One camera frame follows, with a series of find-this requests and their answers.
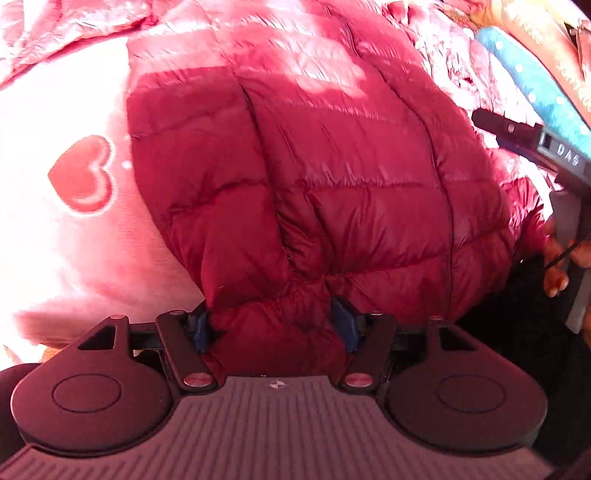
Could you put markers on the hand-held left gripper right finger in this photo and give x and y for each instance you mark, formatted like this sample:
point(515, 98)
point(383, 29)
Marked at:
point(346, 323)

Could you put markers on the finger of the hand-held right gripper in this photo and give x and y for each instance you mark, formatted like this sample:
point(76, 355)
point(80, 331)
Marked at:
point(531, 159)
point(503, 125)

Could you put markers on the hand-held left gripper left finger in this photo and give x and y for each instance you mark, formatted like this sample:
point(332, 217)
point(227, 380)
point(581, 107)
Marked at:
point(199, 330)

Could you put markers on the red puffer jacket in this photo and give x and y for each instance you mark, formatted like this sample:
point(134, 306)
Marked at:
point(323, 184)

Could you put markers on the person's right hand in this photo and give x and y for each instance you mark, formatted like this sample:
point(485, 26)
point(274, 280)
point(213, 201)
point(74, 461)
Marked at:
point(556, 272)

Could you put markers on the teal bolster pillow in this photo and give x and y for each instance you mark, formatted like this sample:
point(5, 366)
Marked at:
point(531, 78)

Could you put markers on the orange bolster pillow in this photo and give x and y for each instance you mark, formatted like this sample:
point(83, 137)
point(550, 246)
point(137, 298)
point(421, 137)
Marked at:
point(545, 37)

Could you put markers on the pink heart blanket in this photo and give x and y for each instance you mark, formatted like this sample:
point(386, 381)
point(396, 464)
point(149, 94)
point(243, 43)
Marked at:
point(69, 230)

